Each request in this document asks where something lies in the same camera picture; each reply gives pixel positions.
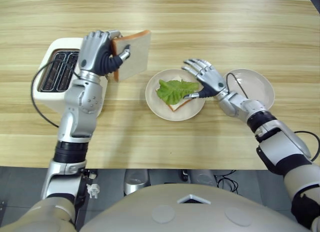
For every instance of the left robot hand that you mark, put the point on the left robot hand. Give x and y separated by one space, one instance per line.
93 50

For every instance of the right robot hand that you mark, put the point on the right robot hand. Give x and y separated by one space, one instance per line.
211 78

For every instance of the bread slice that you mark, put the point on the bread slice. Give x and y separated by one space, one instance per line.
178 105
137 57

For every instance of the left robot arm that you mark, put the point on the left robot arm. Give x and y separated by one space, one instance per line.
80 107

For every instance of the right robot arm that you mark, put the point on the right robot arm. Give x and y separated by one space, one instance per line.
282 139

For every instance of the green lettuce leaf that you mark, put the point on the green lettuce leaf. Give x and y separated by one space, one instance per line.
175 90

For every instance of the white round plate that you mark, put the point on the white round plate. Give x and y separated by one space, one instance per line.
257 87

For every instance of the beige round plate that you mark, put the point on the beige round plate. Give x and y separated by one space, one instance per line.
160 109

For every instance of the cream toaster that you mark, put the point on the cream toaster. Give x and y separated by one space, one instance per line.
47 97

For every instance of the robot body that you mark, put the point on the robot body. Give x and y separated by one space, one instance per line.
195 217

